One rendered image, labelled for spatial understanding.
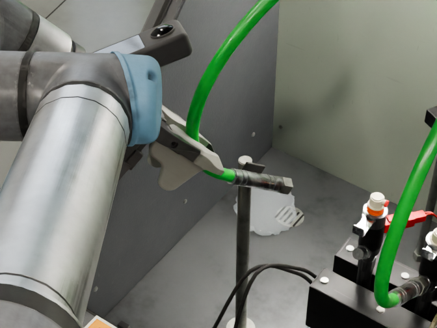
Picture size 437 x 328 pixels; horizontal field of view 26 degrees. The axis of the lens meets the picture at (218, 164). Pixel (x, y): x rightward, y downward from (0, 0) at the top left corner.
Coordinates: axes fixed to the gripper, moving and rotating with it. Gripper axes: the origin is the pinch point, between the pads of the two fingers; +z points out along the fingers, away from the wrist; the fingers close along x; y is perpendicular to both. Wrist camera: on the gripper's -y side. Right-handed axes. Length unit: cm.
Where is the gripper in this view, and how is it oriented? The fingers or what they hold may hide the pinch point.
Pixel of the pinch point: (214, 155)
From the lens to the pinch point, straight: 100.6
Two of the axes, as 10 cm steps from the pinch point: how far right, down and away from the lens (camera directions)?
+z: 7.1, 4.7, 5.2
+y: -6.4, 7.4, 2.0
